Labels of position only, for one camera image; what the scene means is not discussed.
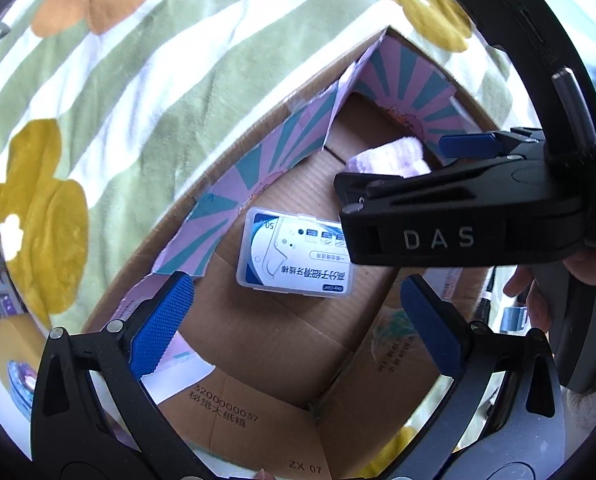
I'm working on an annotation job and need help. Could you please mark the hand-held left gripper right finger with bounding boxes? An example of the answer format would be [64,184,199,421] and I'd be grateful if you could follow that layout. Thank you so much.
[388,274,568,480]

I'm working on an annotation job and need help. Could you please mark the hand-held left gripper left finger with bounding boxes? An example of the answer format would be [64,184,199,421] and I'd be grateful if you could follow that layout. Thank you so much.
[30,270,213,480]

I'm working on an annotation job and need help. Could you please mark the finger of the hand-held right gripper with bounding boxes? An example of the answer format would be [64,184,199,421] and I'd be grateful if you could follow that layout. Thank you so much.
[439,128,548,161]
[334,156,581,216]

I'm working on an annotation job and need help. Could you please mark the purple plush cloth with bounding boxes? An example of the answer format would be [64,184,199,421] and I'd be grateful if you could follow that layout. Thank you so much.
[347,136,433,179]

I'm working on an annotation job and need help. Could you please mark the brown cardboard box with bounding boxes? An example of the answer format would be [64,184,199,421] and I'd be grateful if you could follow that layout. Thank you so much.
[85,25,509,480]

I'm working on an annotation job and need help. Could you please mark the white blue-label floss box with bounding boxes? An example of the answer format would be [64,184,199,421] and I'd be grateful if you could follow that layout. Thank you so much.
[236,206,355,299]

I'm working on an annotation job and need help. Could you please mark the person's right hand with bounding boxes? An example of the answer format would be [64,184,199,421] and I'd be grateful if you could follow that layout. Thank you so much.
[503,246,596,335]

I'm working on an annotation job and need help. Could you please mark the white paper sheet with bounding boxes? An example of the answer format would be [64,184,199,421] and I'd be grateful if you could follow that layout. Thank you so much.
[140,335,217,404]

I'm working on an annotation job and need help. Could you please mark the yellow bag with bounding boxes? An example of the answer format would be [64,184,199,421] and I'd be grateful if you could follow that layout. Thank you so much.
[0,314,47,423]

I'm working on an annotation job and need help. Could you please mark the fluffy white garment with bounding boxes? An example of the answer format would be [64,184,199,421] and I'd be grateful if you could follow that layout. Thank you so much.
[562,382,596,463]

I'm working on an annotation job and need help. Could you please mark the striped flower blanket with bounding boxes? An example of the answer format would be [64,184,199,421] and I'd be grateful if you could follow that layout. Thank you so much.
[0,0,584,480]

